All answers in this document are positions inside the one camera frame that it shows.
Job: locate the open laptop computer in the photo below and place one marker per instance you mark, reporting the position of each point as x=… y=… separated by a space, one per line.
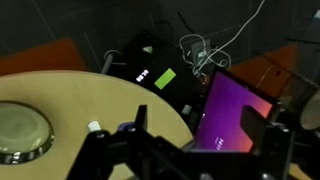
x=230 y=110

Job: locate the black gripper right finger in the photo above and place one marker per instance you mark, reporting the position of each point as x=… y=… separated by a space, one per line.
x=252 y=125

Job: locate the black box with green label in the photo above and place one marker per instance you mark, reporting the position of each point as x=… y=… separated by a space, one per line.
x=160 y=76

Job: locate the grey metal tube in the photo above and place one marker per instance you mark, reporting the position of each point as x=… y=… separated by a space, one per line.
x=107 y=63

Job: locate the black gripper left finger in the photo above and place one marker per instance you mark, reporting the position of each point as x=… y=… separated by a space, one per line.
x=141 y=117

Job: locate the glue stick with white cap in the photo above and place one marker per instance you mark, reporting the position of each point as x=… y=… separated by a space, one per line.
x=94 y=126

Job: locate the round beige disc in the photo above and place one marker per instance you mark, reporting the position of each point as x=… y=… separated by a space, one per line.
x=311 y=111

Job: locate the round shiny metal bowl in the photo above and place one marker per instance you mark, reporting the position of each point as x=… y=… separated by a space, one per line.
x=20 y=131

